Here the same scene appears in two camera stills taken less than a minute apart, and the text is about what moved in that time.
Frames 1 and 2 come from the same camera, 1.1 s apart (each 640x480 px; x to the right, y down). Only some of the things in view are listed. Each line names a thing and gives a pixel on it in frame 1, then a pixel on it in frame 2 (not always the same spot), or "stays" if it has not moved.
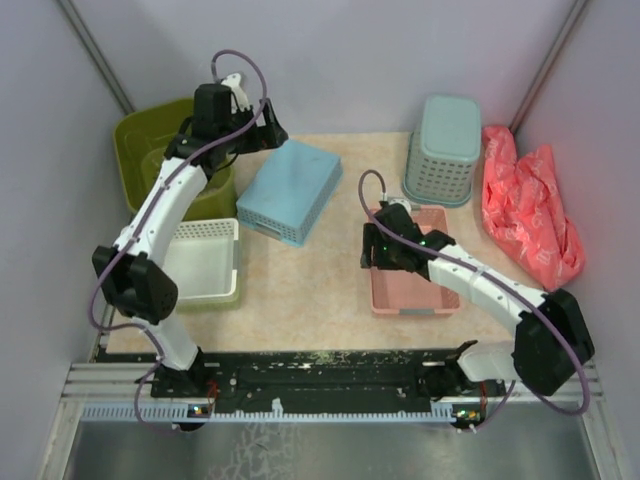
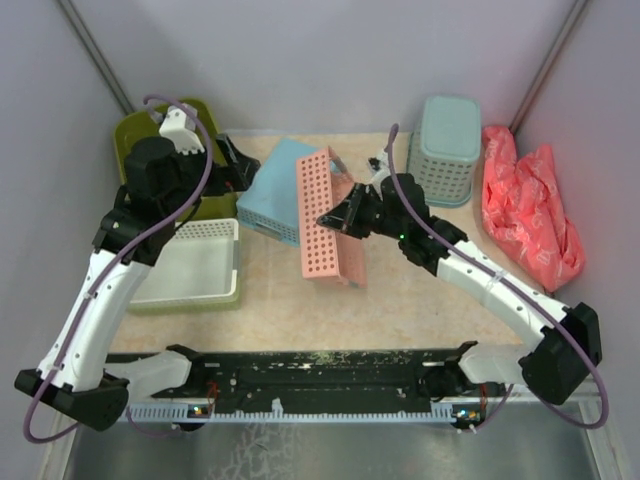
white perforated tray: x=202 y=258 stays
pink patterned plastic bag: x=524 y=212 stays
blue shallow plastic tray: x=287 y=199 stays
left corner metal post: x=94 y=50 stays
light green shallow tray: x=203 y=304 stays
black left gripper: x=272 y=135 -> x=234 y=177
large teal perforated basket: x=441 y=156 stays
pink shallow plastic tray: x=402 y=293 -> x=322 y=179
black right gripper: x=372 y=239 -> x=346 y=216
